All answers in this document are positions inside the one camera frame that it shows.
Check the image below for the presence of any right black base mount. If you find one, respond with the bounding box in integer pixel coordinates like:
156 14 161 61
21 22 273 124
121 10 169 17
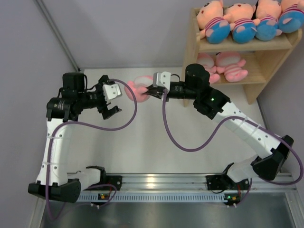
206 174 250 190

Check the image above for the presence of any boy doll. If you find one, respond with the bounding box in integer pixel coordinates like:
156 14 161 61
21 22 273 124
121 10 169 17
278 0 304 33

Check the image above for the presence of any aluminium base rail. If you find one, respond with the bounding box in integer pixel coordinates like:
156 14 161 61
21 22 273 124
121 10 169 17
78 172 297 203

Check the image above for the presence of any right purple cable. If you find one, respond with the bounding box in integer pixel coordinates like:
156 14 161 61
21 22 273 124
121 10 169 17
161 90 304 207

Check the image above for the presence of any pink striped plush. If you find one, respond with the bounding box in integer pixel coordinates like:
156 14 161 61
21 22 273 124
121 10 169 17
197 53 220 84
127 76 153 103
215 51 248 83

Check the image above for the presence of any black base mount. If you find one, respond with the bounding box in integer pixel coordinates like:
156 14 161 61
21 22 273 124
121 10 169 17
86 175 123 191
206 174 250 190

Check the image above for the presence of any purple cable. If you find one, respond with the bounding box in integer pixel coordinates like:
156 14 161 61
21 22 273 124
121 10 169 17
161 90 304 207
45 78 138 221

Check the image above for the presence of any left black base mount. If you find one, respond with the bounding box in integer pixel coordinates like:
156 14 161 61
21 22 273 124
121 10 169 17
86 175 123 191

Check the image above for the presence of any boy doll back corner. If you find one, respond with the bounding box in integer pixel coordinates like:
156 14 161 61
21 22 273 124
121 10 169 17
253 0 282 41

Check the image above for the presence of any boy doll shelved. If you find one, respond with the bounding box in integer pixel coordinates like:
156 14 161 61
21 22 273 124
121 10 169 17
196 0 231 44
224 3 260 44

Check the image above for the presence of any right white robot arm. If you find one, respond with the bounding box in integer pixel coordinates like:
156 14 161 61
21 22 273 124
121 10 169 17
146 64 294 189

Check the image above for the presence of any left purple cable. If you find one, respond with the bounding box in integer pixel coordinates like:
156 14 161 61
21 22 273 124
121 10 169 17
45 78 138 221

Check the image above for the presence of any wooden two-tier shelf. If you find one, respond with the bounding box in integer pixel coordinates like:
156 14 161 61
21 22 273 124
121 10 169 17
182 8 303 104

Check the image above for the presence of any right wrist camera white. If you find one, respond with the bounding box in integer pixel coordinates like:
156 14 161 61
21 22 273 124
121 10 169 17
152 71 171 91

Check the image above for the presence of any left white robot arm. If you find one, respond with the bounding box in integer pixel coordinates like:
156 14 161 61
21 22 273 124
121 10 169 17
28 73 122 203

